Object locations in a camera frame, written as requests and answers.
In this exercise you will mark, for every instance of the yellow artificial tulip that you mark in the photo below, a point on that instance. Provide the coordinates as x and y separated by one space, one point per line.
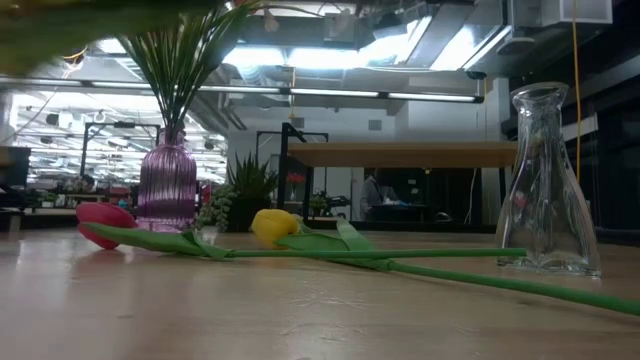
272 227

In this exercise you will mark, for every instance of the purple ribbed glass vase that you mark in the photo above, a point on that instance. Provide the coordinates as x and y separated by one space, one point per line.
167 185

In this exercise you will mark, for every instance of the red artificial tulip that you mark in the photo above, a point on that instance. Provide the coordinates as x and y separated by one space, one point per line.
102 215

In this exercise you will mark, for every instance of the clear glass vase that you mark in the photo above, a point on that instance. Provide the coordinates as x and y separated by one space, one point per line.
545 210

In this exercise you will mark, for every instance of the background red flowers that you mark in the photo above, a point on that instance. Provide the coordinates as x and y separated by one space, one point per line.
295 178

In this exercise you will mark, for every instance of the wooden shelf with black legs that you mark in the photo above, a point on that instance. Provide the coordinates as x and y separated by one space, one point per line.
400 154

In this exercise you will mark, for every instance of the person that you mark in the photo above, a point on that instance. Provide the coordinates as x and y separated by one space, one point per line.
372 195

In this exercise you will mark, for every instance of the green potted succulent plant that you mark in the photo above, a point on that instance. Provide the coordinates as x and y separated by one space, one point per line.
250 190

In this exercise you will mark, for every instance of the long ceiling light strip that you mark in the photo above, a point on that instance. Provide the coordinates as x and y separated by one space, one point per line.
330 92

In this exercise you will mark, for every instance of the grey ceiling box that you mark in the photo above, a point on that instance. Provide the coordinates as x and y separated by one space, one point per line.
340 27

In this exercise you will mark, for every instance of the white ceiling unit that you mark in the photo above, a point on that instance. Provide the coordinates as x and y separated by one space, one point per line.
560 12

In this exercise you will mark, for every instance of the black monitor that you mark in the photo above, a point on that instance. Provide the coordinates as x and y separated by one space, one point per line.
15 167

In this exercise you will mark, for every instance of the silver ceiling duct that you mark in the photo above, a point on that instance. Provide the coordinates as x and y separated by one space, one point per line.
450 45

